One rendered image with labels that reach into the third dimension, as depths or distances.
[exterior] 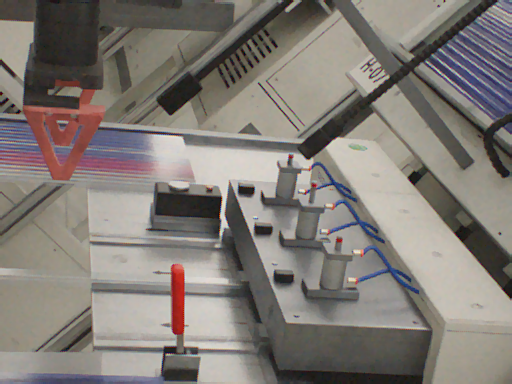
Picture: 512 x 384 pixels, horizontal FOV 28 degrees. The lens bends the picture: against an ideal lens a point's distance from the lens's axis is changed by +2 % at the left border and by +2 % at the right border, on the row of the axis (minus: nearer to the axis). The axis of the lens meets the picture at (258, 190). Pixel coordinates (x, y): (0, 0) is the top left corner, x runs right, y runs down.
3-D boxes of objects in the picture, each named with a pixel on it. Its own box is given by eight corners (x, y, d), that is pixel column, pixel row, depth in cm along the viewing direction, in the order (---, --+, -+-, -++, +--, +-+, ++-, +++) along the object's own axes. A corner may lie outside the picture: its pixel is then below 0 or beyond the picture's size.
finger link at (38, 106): (98, 163, 98) (104, 67, 95) (100, 190, 91) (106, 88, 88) (23, 159, 97) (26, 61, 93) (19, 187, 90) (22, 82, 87)
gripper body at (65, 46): (100, 66, 100) (103, -11, 97) (103, 96, 90) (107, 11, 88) (29, 61, 98) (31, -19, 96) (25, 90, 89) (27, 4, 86)
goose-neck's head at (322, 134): (298, 150, 94) (336, 119, 94) (294, 144, 96) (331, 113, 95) (309, 164, 95) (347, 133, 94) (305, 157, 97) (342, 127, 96)
